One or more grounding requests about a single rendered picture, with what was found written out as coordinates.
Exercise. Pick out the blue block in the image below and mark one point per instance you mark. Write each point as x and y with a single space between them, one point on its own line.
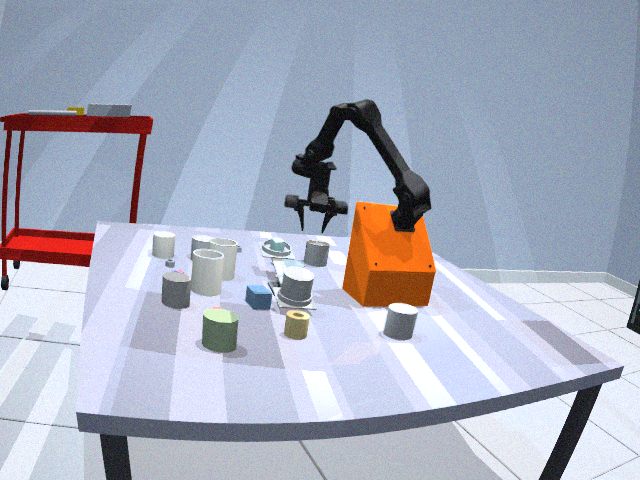
258 297

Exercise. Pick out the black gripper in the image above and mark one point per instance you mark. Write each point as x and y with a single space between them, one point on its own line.
293 201

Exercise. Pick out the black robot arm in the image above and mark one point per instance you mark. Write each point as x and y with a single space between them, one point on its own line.
411 190

